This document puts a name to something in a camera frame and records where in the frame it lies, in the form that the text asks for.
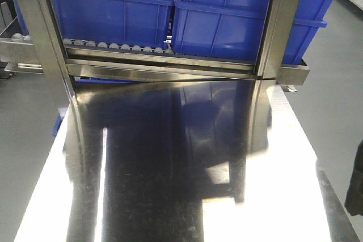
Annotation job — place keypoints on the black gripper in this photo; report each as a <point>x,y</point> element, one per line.
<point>353,201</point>

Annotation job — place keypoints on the blue plastic bin right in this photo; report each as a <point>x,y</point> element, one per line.
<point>233,29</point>

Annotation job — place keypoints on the blue plastic bin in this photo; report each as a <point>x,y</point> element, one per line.
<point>133,22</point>
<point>233,29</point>

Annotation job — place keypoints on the blue plastic bin left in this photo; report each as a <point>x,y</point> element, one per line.
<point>133,22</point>

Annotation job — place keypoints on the stainless steel rack frame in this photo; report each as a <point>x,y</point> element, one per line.
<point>60,63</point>

